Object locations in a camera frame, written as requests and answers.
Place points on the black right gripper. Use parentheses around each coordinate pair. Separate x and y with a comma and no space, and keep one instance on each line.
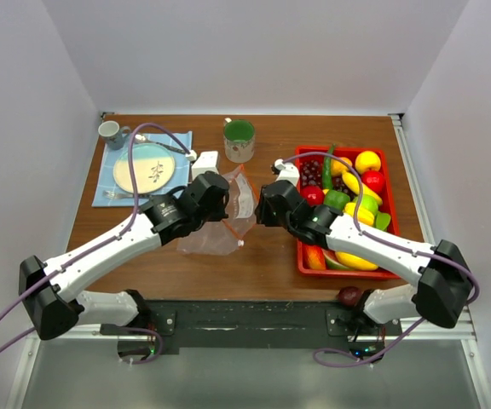
(262,211)

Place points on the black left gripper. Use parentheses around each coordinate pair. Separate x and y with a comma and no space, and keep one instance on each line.
(219,214)

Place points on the clear orange-trimmed zip bag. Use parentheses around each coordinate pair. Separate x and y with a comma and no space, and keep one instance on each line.
(224,237)

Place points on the green chili pepper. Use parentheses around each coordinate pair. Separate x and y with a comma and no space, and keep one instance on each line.
(326,173)

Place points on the yellow banana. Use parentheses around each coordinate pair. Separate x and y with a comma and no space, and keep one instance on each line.
(355,184)

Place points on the yellow bell pepper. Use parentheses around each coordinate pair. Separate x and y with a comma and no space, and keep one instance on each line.
(363,215)

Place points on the green apple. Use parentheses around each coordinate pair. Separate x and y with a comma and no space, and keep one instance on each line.
(367,204)

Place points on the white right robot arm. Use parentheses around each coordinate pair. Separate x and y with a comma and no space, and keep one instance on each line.
(438,282)

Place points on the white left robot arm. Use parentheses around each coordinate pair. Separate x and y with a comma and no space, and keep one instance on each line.
(55,292)

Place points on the blue cream plate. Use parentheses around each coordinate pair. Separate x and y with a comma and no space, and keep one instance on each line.
(153,168)

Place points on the orange red mango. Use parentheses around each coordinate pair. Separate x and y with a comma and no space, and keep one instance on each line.
(314,258)

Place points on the yellow lemon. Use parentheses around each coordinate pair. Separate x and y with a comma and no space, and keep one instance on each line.
(339,166)

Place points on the green-lined floral mug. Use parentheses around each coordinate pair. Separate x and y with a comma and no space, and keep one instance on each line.
(238,140)

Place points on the watermelon slice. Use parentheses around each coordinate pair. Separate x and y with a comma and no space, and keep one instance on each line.
(331,261)

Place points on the red plastic tray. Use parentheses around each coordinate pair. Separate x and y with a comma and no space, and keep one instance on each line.
(388,206)

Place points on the yellow mango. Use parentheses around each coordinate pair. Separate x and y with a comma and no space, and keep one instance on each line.
(354,262)

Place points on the light blue placemat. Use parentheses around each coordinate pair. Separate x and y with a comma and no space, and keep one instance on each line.
(105,175)

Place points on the yellow orange fruit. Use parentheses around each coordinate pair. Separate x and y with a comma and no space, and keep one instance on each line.
(366,161)

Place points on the red apple in tray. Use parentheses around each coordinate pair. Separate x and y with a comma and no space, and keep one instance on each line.
(374,180)

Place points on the small grey-blue mug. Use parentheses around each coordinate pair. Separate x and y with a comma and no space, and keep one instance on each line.
(113,134)

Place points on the dark purple fruit on base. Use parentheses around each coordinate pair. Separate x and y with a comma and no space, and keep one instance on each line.
(349,296)

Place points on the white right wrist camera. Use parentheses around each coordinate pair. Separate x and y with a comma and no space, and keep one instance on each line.
(285,171)

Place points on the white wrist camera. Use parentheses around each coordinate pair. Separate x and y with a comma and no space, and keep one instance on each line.
(206,161)
(285,171)

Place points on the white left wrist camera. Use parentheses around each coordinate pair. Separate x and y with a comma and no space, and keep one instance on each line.
(206,161)

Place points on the spoon with dark handle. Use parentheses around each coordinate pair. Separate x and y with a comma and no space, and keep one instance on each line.
(142,139)

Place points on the fork with dark handle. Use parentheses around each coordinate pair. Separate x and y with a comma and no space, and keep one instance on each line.
(116,195)

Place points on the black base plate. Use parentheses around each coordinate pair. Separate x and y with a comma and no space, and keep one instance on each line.
(262,325)

